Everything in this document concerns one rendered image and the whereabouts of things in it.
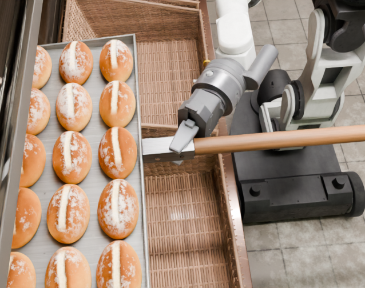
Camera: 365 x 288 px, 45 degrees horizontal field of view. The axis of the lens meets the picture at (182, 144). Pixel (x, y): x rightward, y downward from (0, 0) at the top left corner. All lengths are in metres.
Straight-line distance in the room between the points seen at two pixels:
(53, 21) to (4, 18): 0.68
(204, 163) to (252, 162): 0.60
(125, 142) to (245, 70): 0.28
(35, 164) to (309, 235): 1.50
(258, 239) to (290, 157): 0.39
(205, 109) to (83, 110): 0.22
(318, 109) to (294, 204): 0.48
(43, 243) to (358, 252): 1.59
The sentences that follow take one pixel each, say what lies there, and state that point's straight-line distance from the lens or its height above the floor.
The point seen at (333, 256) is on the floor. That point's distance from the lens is 2.06.
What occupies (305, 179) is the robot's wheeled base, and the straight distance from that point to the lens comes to 1.95.
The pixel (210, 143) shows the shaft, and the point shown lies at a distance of 0.75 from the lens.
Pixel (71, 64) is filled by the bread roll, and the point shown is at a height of 1.24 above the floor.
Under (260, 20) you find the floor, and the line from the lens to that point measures 2.80.
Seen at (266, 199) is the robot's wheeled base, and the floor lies 0.21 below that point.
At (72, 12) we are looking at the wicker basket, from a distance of 1.62.
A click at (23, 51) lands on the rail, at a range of 0.64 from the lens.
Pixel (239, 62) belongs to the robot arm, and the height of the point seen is 1.24.
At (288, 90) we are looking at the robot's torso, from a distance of 1.59.
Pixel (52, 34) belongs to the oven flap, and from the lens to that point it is 1.36.
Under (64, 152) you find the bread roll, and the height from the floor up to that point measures 1.25.
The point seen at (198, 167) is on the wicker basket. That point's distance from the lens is 1.42.
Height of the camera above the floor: 1.86
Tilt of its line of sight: 58 degrees down
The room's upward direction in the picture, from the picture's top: straight up
